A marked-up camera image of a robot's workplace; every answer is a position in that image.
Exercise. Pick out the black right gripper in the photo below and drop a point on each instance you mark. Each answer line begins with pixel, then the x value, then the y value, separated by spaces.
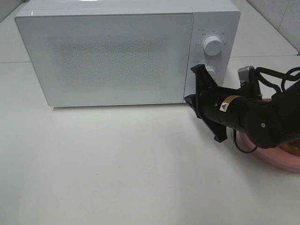
pixel 217 107

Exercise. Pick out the white microwave knob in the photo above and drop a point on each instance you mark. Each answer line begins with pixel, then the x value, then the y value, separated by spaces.
pixel 212 45
pixel 211 71

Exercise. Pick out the pink plate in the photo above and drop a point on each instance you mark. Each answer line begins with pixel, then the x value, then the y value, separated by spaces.
pixel 276 154

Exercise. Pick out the burger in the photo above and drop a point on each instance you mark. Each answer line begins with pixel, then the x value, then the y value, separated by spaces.
pixel 292 147

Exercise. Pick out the white microwave door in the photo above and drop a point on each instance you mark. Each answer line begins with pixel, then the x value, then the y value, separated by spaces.
pixel 109 59

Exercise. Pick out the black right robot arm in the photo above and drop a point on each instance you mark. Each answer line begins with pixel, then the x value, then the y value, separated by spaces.
pixel 270 84

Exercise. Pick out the white microwave oven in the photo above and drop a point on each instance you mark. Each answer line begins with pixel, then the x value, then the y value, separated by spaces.
pixel 209 17

